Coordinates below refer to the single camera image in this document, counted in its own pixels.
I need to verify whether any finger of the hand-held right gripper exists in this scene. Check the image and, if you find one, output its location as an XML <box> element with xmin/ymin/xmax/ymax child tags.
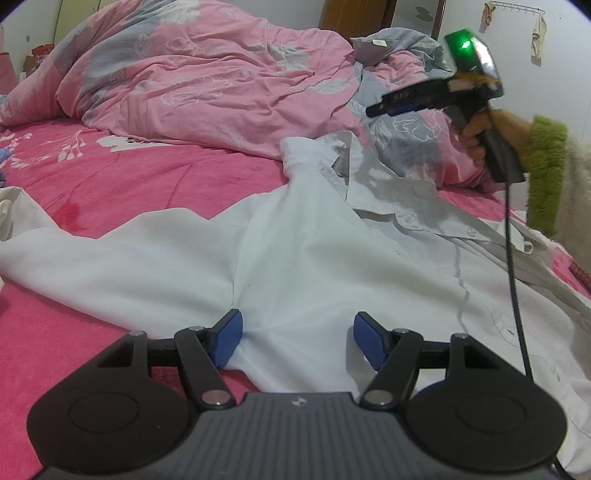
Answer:
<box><xmin>366</xmin><ymin>80</ymin><xmax>451</xmax><ymax>117</ymax></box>
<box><xmin>387</xmin><ymin>102</ymin><xmax>428</xmax><ymax>116</ymax></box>

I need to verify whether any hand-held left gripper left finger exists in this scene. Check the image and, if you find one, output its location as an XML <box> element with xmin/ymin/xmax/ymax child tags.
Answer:
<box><xmin>95</xmin><ymin>308</ymin><xmax>243</xmax><ymax>409</ymax></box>

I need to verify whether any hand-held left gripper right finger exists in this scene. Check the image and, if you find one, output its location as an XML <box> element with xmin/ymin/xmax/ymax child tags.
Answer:
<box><xmin>353</xmin><ymin>311</ymin><xmax>497</xmax><ymax>409</ymax></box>

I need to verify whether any white shirt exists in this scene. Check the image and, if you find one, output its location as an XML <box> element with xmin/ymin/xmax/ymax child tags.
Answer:
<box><xmin>0</xmin><ymin>130</ymin><xmax>591</xmax><ymax>476</ymax></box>

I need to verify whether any person's right hand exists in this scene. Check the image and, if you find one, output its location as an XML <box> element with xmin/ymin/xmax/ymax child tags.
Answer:
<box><xmin>455</xmin><ymin>108</ymin><xmax>536</xmax><ymax>171</ymax></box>

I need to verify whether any hanging beige cloth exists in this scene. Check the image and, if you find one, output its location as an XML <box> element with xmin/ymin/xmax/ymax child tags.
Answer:
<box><xmin>531</xmin><ymin>11</ymin><xmax>548</xmax><ymax>63</ymax></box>

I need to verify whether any brown wooden door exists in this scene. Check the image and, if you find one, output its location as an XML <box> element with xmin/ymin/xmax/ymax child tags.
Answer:
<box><xmin>318</xmin><ymin>0</ymin><xmax>446</xmax><ymax>40</ymax></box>

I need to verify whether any pink grey floral duvet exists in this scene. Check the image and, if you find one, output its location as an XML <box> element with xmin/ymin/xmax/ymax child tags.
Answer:
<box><xmin>0</xmin><ymin>0</ymin><xmax>504</xmax><ymax>190</ymax></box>

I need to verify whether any pink floral bed blanket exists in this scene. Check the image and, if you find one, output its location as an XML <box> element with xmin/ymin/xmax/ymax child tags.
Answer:
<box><xmin>0</xmin><ymin>117</ymin><xmax>591</xmax><ymax>480</ymax></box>

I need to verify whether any pale yellow wardrobe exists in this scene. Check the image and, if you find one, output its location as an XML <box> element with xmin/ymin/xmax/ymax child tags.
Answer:
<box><xmin>51</xmin><ymin>0</ymin><xmax>107</xmax><ymax>47</ymax></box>

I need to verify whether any wall hook rack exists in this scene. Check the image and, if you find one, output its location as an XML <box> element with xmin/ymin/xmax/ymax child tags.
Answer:
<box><xmin>484</xmin><ymin>1</ymin><xmax>548</xmax><ymax>14</ymax></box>

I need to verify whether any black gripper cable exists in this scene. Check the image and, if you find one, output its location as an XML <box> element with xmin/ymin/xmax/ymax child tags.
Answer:
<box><xmin>505</xmin><ymin>179</ymin><xmax>573</xmax><ymax>480</ymax></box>

